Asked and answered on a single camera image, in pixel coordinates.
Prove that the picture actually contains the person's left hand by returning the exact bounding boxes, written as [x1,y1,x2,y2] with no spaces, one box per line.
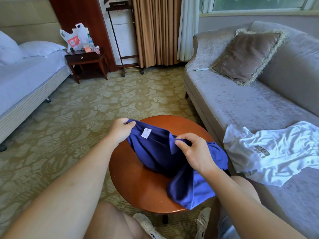
[107,117,137,147]

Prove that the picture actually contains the person's right hand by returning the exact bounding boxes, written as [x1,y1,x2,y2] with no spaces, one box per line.
[174,132,220,176]

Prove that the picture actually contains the plain royal blue T-shirt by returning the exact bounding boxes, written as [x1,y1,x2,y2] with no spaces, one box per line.
[125,119,229,210]

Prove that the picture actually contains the white T-shirt dark print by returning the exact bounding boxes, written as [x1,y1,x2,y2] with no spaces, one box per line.
[223,121,319,187]

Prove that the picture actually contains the person's left forearm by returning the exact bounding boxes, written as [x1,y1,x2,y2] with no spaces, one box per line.
[2,137,121,239]

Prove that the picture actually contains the person's right forearm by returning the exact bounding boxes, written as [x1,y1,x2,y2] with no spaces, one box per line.
[204,166,307,239]

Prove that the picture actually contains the person's right leg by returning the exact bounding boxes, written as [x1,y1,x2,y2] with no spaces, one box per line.
[204,176,262,239]

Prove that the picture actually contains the round wooden table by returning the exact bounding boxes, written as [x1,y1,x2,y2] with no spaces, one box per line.
[109,115,216,224]

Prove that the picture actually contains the grey velvet chaise sofa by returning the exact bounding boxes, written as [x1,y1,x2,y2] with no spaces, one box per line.
[184,21,319,239]

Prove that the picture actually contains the white sneaker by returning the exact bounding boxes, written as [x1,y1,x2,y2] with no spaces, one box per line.
[133,212,168,239]
[194,207,212,239]

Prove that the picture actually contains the blue denim shorts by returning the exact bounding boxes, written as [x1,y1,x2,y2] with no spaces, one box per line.
[217,206,243,239]

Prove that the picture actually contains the dark wooden nightstand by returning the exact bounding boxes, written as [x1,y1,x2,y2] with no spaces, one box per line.
[64,51,109,84]

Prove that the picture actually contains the plain white plastic bag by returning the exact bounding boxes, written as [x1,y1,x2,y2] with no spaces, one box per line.
[72,23,101,54]

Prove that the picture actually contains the white plastic bag red print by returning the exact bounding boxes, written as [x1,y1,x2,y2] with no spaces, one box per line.
[60,28,81,53]

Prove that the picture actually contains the beige curtain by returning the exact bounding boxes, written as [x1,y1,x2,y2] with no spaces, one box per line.
[131,0,182,69]

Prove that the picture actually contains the white bed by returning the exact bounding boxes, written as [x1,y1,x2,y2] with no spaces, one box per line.
[0,30,72,152]

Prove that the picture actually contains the brown fringed cushion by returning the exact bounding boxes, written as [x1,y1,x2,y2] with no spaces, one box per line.
[209,28,288,87]

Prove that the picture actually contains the white pillow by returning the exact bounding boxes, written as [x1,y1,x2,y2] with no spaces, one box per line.
[19,40,66,59]

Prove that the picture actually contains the white sheer curtain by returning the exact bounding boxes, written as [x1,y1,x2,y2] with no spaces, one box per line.
[177,0,200,63]

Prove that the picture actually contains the black valet stand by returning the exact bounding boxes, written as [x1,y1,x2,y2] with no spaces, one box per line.
[104,0,145,78]

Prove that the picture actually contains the white duvet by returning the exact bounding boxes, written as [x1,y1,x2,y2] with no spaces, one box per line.
[0,30,24,67]

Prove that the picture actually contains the beige padded headboard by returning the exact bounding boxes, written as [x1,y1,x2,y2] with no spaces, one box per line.
[0,0,65,45]

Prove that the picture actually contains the white framed window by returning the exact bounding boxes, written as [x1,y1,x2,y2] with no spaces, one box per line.
[199,0,319,17]

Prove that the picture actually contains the dark wooden wall panel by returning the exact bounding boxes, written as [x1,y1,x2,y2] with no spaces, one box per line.
[48,0,118,73]

